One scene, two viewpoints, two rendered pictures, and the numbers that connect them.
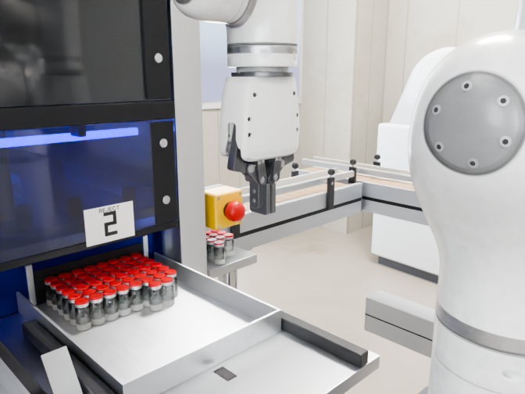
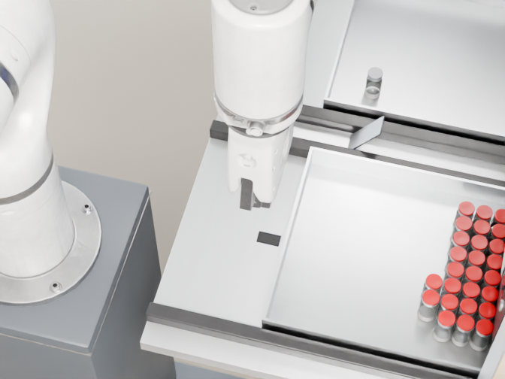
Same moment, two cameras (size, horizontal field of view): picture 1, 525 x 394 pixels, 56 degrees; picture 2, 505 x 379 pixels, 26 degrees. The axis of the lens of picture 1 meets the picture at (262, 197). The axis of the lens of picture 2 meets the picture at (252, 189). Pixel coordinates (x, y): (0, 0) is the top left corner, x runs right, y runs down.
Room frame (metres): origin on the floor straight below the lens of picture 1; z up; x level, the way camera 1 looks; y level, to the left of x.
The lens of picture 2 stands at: (1.15, -0.33, 2.10)
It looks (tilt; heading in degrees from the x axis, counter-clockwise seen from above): 57 degrees down; 149
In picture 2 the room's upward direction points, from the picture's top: straight up
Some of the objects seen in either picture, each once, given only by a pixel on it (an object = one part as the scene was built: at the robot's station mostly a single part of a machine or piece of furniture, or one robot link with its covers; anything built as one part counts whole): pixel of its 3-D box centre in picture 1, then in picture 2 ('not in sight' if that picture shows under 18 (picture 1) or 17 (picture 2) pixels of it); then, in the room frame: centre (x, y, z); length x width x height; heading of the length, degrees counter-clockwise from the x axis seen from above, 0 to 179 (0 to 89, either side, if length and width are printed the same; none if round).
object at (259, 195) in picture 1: (252, 188); not in sight; (0.60, 0.01, 1.12); 0.03 x 0.03 x 0.07; 45
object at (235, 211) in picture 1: (233, 210); not in sight; (0.92, 0.06, 0.99); 0.04 x 0.04 x 0.04; 44
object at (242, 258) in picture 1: (212, 257); not in sight; (1.00, 0.11, 0.87); 0.14 x 0.13 x 0.02; 44
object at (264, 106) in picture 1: (262, 112); (258, 131); (0.61, 0.00, 1.21); 0.10 x 0.07 x 0.11; 135
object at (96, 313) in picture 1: (130, 298); (454, 270); (0.73, 0.21, 0.90); 0.18 x 0.02 x 0.05; 135
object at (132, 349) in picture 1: (144, 310); (419, 265); (0.70, 0.18, 0.90); 0.34 x 0.26 x 0.04; 44
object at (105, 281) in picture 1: (116, 289); (491, 278); (0.76, 0.25, 0.90); 0.18 x 0.02 x 0.05; 134
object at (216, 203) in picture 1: (219, 206); not in sight; (0.96, 0.09, 1.00); 0.08 x 0.07 x 0.07; 44
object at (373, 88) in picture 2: not in sight; (373, 83); (0.43, 0.29, 0.90); 0.02 x 0.02 x 0.04
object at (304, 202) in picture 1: (269, 203); not in sight; (1.26, -0.02, 0.92); 0.69 x 0.15 x 0.16; 134
